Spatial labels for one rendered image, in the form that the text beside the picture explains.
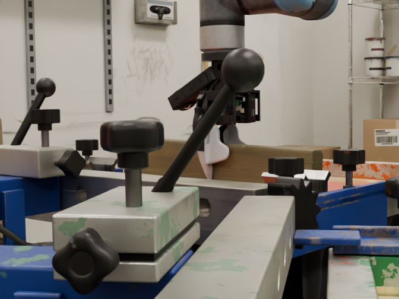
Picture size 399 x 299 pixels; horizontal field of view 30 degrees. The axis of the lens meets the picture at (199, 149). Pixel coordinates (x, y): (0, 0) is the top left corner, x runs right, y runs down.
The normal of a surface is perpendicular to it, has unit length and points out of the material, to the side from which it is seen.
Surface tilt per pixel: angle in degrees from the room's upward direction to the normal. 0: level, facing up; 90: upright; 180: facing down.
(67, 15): 90
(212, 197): 90
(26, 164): 90
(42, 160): 90
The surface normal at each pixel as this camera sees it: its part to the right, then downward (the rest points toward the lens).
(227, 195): -0.64, 0.07
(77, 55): 0.76, 0.04
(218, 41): -0.20, 0.07
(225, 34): 0.11, 0.07
